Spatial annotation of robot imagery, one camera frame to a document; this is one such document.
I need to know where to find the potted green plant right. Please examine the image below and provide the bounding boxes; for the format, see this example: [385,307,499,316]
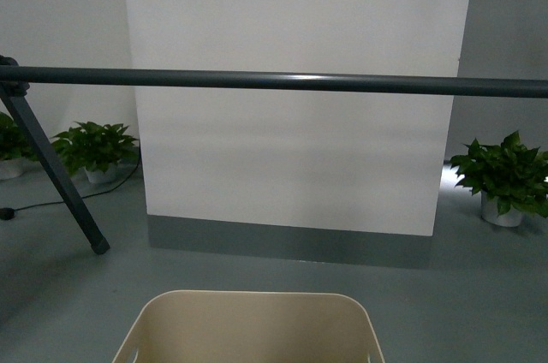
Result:
[450,131,547,228]

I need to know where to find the potted green plant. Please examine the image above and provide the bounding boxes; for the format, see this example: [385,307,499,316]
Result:
[51,122,140,182]
[450,131,547,228]
[1,112,38,181]

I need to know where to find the black floor cable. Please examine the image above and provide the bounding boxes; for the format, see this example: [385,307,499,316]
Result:
[0,146,142,222]

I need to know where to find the beige plastic laundry hamper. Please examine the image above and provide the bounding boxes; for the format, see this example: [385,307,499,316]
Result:
[113,290,384,362]

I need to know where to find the potted green plant far left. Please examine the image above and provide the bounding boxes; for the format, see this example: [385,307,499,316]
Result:
[1,112,38,181]

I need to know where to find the dark grey clothes hanger rail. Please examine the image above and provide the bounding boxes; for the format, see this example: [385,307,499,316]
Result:
[1,57,547,255]

